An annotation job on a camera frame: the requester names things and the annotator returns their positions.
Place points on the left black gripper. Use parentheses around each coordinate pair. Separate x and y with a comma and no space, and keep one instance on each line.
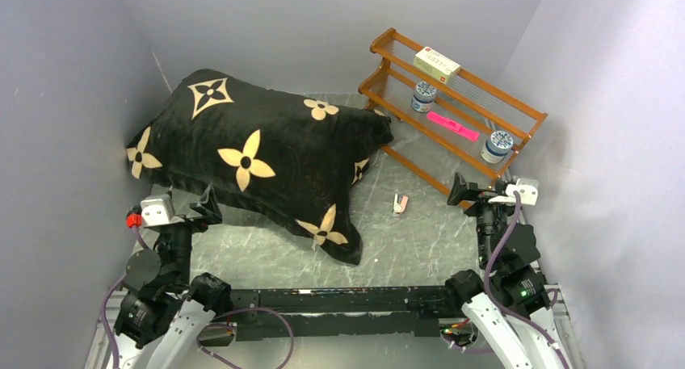
(208,216)

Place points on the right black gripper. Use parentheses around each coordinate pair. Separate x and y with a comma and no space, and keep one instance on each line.
(470,190)

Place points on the black pillowcase with beige flowers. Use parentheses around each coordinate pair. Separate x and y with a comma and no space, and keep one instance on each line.
(286,156)

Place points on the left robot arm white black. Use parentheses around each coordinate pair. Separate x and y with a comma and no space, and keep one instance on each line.
(164,309)

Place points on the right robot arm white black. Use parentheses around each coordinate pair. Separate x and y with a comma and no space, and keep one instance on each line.
(508,303)

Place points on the wooden two-tier shelf rack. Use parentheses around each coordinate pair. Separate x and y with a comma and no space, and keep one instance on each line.
(466,99)

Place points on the small pink white clip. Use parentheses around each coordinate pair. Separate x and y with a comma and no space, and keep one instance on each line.
(399,204)

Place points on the white jar blue lid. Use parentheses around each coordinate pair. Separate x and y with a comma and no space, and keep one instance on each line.
(497,146)
(423,97)

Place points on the pink flat plastic item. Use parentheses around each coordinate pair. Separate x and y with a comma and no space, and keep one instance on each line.
(453,126)

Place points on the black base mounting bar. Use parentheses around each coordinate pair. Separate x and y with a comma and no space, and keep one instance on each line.
(421,311)

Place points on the white cardboard box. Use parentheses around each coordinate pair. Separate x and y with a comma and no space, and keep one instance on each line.
(436,65)

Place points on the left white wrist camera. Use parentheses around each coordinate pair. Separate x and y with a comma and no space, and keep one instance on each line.
(156,210)

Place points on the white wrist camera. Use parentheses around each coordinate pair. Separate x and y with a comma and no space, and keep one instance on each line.
(525,190)
(156,210)

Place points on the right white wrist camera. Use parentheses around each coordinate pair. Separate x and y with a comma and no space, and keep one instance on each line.
(525,190)

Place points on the aluminium frame rail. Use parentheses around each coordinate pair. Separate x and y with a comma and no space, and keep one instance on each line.
(219,334)

